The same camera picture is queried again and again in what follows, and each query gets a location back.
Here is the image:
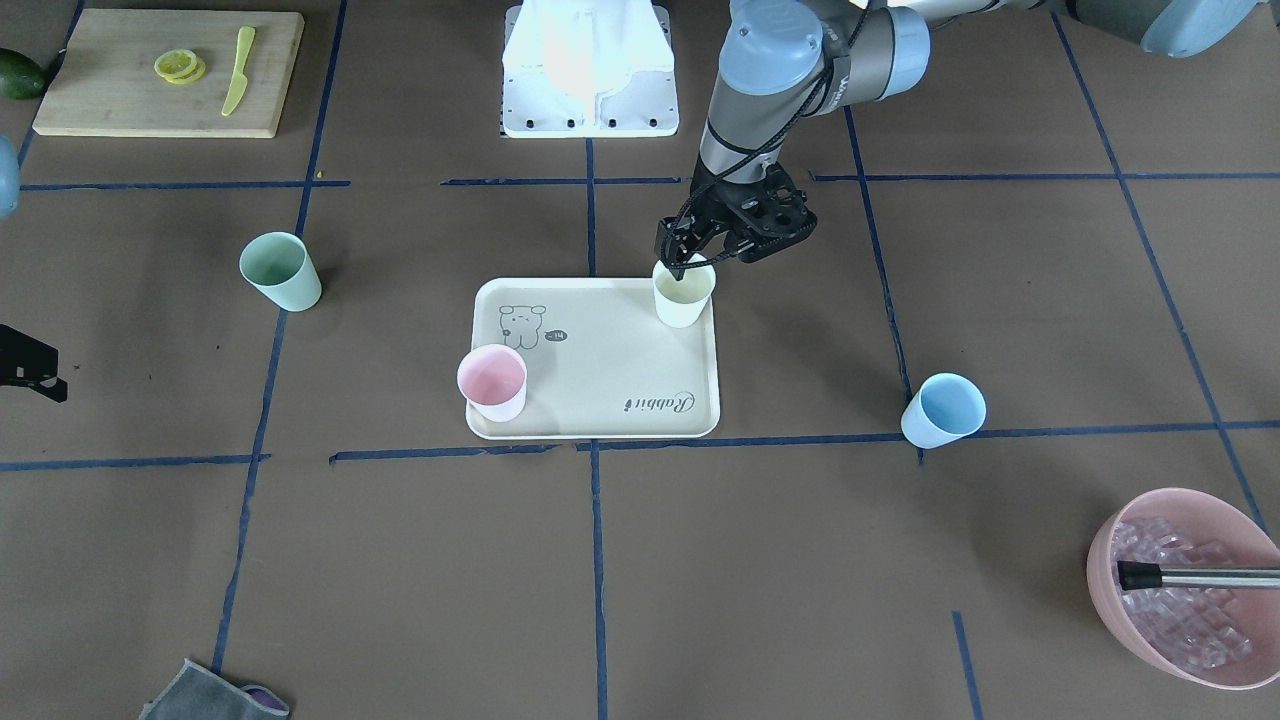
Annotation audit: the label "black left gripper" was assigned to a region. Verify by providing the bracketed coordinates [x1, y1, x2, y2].
[655, 165, 818, 281]

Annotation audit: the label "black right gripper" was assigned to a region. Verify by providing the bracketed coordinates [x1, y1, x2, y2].
[1, 324, 68, 404]

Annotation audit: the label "cream plastic cup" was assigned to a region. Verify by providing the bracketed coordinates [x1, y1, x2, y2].
[652, 261, 716, 328]

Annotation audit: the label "pink plastic cup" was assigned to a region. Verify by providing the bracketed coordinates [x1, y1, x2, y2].
[456, 345, 529, 421]

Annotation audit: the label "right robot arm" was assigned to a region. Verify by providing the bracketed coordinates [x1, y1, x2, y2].
[1, 136, 68, 404]

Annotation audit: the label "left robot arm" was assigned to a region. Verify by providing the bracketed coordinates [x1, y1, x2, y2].
[655, 1, 1004, 279]

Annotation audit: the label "cream rabbit tray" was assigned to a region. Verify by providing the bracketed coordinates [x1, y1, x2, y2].
[466, 278, 721, 441]

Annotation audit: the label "green plastic cup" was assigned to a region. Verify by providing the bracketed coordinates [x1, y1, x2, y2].
[238, 231, 323, 313]

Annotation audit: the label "avocado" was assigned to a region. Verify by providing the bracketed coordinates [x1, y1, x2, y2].
[0, 47, 49, 100]

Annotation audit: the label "wooden cutting board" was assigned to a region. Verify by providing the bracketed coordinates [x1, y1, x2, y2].
[33, 8, 305, 138]

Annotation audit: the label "blue plastic cup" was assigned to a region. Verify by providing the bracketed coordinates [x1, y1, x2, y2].
[900, 373, 988, 450]

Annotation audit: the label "lemon slices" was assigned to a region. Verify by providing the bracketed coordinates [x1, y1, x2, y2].
[154, 47, 207, 85]

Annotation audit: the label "grey folded cloth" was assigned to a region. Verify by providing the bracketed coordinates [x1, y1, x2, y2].
[138, 659, 292, 719]

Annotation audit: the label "yellow-green plastic knife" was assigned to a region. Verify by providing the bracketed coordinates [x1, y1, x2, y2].
[220, 26, 256, 117]

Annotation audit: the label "pink bowl with ice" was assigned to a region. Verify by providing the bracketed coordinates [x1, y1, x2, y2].
[1085, 488, 1279, 691]

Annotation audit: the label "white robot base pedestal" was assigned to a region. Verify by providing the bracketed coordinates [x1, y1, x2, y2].
[500, 1, 680, 138]

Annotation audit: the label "metal scoop handle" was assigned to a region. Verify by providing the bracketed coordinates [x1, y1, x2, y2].
[1115, 560, 1279, 592]

